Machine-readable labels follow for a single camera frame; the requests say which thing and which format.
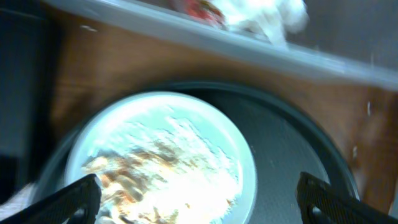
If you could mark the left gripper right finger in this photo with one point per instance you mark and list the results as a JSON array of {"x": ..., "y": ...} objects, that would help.
[{"x": 319, "y": 203}]

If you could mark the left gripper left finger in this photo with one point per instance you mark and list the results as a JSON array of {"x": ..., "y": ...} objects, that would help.
[{"x": 78, "y": 202}]

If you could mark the grey plate with food scraps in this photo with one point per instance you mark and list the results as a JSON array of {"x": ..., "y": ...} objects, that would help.
[{"x": 165, "y": 157}]

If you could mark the white tissue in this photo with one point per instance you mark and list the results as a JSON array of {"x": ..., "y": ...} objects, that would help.
[{"x": 266, "y": 19}]

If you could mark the red snack wrapper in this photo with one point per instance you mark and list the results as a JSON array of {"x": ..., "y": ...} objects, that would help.
[{"x": 204, "y": 10}]

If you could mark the black round tray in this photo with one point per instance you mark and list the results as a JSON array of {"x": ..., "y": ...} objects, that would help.
[{"x": 283, "y": 142}]

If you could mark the black rectangular tray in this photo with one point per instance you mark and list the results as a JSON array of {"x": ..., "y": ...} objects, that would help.
[{"x": 30, "y": 46}]

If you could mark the clear plastic bin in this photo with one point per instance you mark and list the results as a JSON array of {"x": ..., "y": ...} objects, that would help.
[{"x": 345, "y": 41}]

